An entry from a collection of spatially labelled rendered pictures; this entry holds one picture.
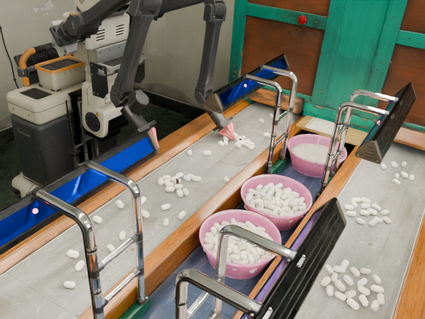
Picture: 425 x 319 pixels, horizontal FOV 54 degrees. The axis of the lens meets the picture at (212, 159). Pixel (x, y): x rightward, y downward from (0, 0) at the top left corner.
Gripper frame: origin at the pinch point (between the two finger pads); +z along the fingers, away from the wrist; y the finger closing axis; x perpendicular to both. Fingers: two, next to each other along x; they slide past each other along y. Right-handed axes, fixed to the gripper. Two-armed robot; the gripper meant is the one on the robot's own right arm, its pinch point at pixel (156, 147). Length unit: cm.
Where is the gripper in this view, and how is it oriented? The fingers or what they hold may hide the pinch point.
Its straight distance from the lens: 164.2
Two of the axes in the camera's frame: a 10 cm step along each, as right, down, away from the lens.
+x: -5.9, 4.4, 6.8
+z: 6.1, 7.9, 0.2
